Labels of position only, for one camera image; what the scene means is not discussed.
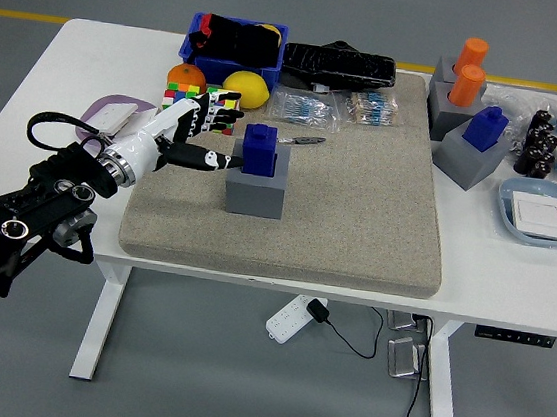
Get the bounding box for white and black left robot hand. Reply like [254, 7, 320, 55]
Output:
[101, 77, 252, 198]

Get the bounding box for blue seal with square knob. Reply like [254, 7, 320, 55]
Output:
[460, 102, 511, 156]
[239, 121, 282, 178]

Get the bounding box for orange cylinder seal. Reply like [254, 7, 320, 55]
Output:
[455, 35, 491, 75]
[445, 62, 488, 110]

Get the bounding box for purple tray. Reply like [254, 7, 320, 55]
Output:
[73, 88, 159, 163]

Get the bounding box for colourful puzzle cube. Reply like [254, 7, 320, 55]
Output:
[199, 84, 244, 137]
[159, 80, 203, 116]

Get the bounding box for orange fruit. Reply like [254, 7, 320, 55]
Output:
[165, 61, 210, 95]

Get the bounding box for yellow lemon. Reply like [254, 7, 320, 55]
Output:
[220, 68, 274, 112]

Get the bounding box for blue plastic bin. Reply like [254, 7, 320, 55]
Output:
[174, 9, 291, 93]

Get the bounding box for black gloves with red trim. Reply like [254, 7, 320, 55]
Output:
[185, 9, 287, 72]

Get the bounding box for small metal pliers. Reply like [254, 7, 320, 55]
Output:
[276, 131, 327, 149]

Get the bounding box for clear bag of blue resistors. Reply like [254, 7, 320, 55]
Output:
[265, 86, 346, 135]

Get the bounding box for yellow round item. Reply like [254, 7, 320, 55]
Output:
[254, 22, 285, 47]

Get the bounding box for grey-brown mat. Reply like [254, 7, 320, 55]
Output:
[114, 41, 466, 302]

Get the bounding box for black keyboard in plastic wrap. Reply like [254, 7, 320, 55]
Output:
[278, 33, 401, 96]

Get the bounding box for white power strip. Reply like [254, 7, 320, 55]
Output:
[263, 290, 318, 348]

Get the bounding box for clear bag of mixed resistors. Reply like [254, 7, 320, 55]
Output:
[336, 85, 403, 131]

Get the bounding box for black power adapter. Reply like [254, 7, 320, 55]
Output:
[305, 296, 332, 325]

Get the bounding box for metal floor socket box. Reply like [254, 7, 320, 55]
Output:
[384, 334, 434, 382]
[384, 308, 431, 335]

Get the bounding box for light blue tray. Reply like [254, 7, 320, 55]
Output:
[492, 173, 557, 249]

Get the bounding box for black capacitor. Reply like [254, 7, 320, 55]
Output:
[512, 153, 537, 176]
[536, 132, 557, 155]
[534, 149, 557, 171]
[528, 160, 552, 181]
[518, 143, 543, 164]
[526, 123, 554, 145]
[531, 109, 555, 131]

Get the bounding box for white table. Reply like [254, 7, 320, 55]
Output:
[0, 9, 557, 417]

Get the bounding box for black table control panel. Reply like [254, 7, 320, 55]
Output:
[474, 327, 557, 350]

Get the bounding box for white switch panel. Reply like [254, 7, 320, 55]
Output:
[112, 105, 156, 144]
[507, 190, 557, 239]
[88, 99, 138, 136]

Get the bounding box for thin black adapter cable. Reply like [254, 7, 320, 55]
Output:
[321, 302, 387, 361]

